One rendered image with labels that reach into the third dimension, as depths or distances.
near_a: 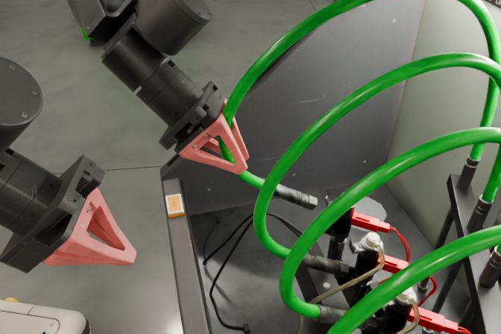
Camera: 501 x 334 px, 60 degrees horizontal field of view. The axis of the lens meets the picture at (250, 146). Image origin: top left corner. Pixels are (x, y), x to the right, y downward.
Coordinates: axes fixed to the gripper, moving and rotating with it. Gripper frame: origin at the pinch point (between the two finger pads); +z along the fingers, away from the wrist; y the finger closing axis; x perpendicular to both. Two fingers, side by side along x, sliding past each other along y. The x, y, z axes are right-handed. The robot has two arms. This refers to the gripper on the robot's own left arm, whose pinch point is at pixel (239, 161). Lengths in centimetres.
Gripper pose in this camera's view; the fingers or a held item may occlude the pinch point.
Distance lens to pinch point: 54.0
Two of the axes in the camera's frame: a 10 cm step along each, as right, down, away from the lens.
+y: 0.7, -4.1, 9.1
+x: -7.3, 6.0, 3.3
